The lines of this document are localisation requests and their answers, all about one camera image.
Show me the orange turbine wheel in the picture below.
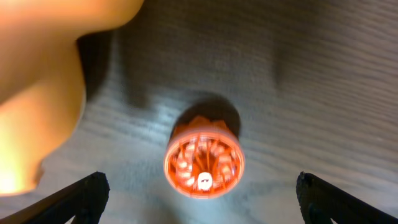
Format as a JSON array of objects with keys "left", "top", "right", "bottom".
[{"left": 163, "top": 116, "right": 245, "bottom": 199}]

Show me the orange toy dinosaur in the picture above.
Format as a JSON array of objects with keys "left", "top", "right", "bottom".
[{"left": 1, "top": 0, "right": 143, "bottom": 196}]

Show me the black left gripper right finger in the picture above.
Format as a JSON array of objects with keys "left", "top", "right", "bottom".
[{"left": 296, "top": 172, "right": 397, "bottom": 224}]

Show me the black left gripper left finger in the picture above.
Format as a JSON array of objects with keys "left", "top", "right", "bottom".
[{"left": 1, "top": 172, "right": 110, "bottom": 224}]

